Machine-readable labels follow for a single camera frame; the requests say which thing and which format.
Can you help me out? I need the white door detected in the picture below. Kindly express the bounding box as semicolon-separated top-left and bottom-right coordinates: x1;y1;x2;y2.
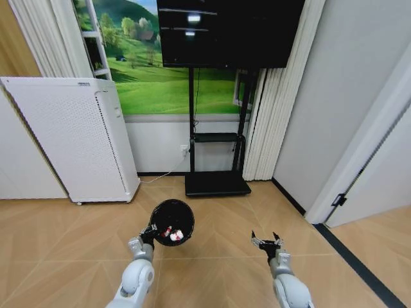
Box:
324;105;411;229

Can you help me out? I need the black door hinge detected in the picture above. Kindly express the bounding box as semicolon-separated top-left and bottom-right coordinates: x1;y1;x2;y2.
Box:
331;192;348;207

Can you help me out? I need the black hanging cable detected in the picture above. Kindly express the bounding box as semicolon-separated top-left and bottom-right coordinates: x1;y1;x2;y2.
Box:
191;66;202;155

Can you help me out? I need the black television screen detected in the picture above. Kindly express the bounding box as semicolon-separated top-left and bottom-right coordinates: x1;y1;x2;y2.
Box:
156;0;306;69

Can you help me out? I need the black round trash bin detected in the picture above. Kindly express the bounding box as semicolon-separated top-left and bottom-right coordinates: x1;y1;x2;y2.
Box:
148;198;196;248

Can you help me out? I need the white perforated air purifier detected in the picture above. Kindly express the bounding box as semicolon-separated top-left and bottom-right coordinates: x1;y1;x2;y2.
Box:
0;76;141;206

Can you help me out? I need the green landscape wall poster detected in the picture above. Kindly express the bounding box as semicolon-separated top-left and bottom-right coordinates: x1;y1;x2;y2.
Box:
71;0;258;116

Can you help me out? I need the white pleated curtain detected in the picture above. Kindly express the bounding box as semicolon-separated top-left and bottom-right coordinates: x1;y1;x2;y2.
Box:
241;0;327;182
7;0;94;78

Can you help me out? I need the black television floor stand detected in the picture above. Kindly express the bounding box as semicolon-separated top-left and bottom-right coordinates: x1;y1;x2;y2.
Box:
184;65;252;198

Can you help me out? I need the white power cable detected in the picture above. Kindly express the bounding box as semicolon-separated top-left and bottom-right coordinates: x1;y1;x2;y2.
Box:
137;154;187;185

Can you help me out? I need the white door frame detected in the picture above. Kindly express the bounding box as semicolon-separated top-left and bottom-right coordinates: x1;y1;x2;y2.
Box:
304;44;411;225

